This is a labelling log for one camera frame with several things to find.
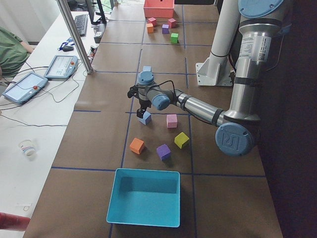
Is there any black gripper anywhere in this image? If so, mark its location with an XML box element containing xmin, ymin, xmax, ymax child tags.
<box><xmin>136</xmin><ymin>99</ymin><xmax>151</xmax><ymax>118</ymax></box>

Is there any light blue foam block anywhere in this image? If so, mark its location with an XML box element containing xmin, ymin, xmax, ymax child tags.
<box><xmin>142</xmin><ymin>65</ymin><xmax>152</xmax><ymax>72</ymax></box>

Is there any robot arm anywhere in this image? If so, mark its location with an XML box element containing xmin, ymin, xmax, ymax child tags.
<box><xmin>127</xmin><ymin>0</ymin><xmax>293</xmax><ymax>156</ymax></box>

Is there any pink foam block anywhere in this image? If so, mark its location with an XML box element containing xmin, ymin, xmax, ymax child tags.
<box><xmin>166</xmin><ymin>114</ymin><xmax>178</xmax><ymax>128</ymax></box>

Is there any orange foam block left side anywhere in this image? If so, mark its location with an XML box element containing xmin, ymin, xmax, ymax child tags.
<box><xmin>129</xmin><ymin>137</ymin><xmax>145</xmax><ymax>155</ymax></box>

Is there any orange foam block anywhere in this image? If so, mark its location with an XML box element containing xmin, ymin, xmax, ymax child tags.
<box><xmin>146</xmin><ymin>23</ymin><xmax>154</xmax><ymax>34</ymax></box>
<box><xmin>129</xmin><ymin>137</ymin><xmax>145</xmax><ymax>155</ymax></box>

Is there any yellow foam block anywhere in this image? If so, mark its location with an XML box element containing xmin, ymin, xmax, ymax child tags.
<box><xmin>174</xmin><ymin>132</ymin><xmax>190</xmax><ymax>149</ymax></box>

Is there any purple foam block left side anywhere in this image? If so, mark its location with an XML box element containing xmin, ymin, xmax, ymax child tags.
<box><xmin>156</xmin><ymin>144</ymin><xmax>171</xmax><ymax>161</ymax></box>

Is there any purple foam block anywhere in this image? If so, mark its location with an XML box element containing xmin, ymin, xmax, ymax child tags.
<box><xmin>161</xmin><ymin>24</ymin><xmax>169</xmax><ymax>34</ymax></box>
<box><xmin>156</xmin><ymin>144</ymin><xmax>171</xmax><ymax>161</ymax></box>

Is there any green foam block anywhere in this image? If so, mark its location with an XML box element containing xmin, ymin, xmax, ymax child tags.
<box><xmin>170</xmin><ymin>33</ymin><xmax>179</xmax><ymax>44</ymax></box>

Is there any purple foam block right side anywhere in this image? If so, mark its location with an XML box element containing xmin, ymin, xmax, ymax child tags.
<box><xmin>161</xmin><ymin>24</ymin><xmax>169</xmax><ymax>34</ymax></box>

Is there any orange foam block right side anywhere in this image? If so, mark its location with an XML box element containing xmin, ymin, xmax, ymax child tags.
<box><xmin>146</xmin><ymin>23</ymin><xmax>154</xmax><ymax>34</ymax></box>

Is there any red foam block upper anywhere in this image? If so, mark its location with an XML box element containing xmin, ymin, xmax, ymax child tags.
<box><xmin>147</xmin><ymin>17</ymin><xmax>157</xmax><ymax>27</ymax></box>

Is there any red foam block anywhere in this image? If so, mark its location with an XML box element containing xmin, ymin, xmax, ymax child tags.
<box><xmin>147</xmin><ymin>17</ymin><xmax>157</xmax><ymax>27</ymax></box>
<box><xmin>167</xmin><ymin>18</ymin><xmax>177</xmax><ymax>28</ymax></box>

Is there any red foam block lower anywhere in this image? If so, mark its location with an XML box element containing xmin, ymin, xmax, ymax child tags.
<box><xmin>167</xmin><ymin>18</ymin><xmax>177</xmax><ymax>28</ymax></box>

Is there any teach pendant far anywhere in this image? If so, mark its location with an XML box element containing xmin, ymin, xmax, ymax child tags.
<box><xmin>44</xmin><ymin>55</ymin><xmax>78</xmax><ymax>81</ymax></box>

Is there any teach pendant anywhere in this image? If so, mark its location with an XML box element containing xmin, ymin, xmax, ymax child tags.
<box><xmin>44</xmin><ymin>55</ymin><xmax>78</xmax><ymax>81</ymax></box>
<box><xmin>2</xmin><ymin>72</ymin><xmax>48</xmax><ymax>104</ymax></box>

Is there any teal plastic bin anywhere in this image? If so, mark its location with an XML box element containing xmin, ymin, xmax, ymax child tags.
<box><xmin>106</xmin><ymin>168</ymin><xmax>181</xmax><ymax>228</ymax></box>

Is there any pink plastic bin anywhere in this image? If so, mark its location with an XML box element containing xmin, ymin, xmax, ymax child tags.
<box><xmin>143</xmin><ymin>0</ymin><xmax>174</xmax><ymax>18</ymax></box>

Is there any black computer mouse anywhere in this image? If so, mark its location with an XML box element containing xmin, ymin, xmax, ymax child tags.
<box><xmin>62</xmin><ymin>45</ymin><xmax>74</xmax><ymax>52</ymax></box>

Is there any black keyboard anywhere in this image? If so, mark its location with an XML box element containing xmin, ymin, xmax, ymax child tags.
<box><xmin>74</xmin><ymin>14</ymin><xmax>88</xmax><ymax>37</ymax></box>

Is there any teach pendant near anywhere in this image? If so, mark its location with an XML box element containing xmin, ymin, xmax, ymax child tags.
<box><xmin>2</xmin><ymin>72</ymin><xmax>48</xmax><ymax>104</ymax></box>

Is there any paper cup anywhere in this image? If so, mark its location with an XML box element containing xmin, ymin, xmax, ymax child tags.
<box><xmin>18</xmin><ymin>139</ymin><xmax>36</xmax><ymax>157</ymax></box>

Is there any person in green shirt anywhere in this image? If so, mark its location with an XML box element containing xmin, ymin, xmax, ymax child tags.
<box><xmin>0</xmin><ymin>27</ymin><xmax>34</xmax><ymax>77</ymax></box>

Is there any red cylinder object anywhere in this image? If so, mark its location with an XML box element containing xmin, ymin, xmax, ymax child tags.
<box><xmin>0</xmin><ymin>212</ymin><xmax>30</xmax><ymax>231</ymax></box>

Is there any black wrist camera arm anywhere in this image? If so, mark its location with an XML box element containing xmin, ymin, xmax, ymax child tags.
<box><xmin>127</xmin><ymin>85</ymin><xmax>139</xmax><ymax>99</ymax></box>

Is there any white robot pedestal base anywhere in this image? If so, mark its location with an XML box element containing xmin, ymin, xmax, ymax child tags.
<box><xmin>196</xmin><ymin>0</ymin><xmax>241</xmax><ymax>86</ymax></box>

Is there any aluminium frame post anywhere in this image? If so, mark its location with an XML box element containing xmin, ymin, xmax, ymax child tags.
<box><xmin>56</xmin><ymin>0</ymin><xmax>94</xmax><ymax>75</ymax></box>

